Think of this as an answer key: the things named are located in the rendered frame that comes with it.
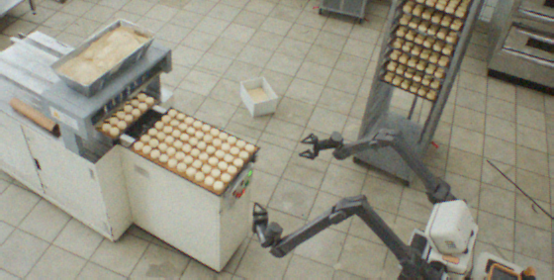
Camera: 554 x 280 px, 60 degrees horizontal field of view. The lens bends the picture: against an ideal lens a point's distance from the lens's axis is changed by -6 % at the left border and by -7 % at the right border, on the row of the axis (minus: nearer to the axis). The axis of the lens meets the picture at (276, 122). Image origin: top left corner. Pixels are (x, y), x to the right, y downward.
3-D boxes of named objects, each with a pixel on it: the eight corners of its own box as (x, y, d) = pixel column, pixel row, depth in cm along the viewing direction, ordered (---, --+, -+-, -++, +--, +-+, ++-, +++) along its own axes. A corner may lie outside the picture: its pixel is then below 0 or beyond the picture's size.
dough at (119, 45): (52, 77, 257) (50, 68, 252) (122, 30, 293) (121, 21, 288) (89, 96, 249) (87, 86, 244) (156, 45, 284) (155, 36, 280)
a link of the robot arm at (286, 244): (348, 220, 202) (353, 204, 211) (338, 210, 201) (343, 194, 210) (277, 262, 224) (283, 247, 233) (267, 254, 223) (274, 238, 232)
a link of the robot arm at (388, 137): (387, 137, 228) (398, 122, 232) (369, 141, 240) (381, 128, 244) (444, 206, 234) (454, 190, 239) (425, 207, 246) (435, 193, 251)
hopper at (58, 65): (52, 87, 261) (46, 66, 251) (122, 38, 298) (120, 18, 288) (91, 108, 252) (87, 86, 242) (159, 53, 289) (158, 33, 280)
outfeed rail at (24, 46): (12, 46, 340) (9, 38, 336) (15, 44, 342) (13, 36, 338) (255, 164, 280) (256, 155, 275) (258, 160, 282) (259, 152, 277)
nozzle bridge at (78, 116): (51, 140, 279) (38, 94, 256) (134, 74, 327) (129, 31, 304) (94, 164, 269) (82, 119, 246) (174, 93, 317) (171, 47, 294)
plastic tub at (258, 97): (238, 96, 449) (239, 81, 438) (262, 90, 457) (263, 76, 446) (252, 118, 430) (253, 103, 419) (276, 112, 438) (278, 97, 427)
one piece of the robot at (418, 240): (435, 256, 254) (449, 232, 239) (419, 298, 236) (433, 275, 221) (407, 243, 259) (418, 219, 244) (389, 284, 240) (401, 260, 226)
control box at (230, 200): (224, 207, 274) (225, 191, 264) (247, 179, 290) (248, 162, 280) (230, 210, 273) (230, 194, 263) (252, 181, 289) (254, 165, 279)
